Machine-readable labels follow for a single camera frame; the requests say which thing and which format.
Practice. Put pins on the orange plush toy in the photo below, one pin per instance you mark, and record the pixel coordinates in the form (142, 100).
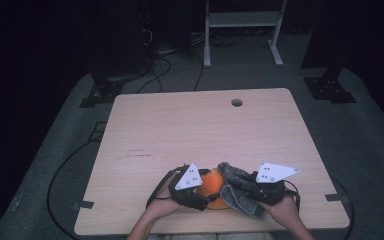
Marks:
(211, 185)

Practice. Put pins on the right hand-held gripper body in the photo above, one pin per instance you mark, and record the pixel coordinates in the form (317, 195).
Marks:
(271, 193)

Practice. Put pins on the white metal desk frame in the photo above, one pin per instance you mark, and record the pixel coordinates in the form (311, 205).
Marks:
(243, 18)

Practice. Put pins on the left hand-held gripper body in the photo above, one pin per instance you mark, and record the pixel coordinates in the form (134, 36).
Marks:
(188, 180)

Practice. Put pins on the black floor frame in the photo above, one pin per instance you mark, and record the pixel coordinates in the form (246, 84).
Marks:
(97, 131)

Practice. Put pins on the black stand base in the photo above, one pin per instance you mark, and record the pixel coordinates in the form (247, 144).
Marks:
(105, 91)
(328, 88)

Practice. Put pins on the person's right hand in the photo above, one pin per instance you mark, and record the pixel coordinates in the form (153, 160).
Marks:
(281, 213)

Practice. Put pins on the grey fuzzy cloth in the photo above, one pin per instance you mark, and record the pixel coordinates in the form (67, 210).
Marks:
(243, 203)

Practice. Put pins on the person's left hand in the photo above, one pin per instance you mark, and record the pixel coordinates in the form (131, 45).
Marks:
(161, 206)

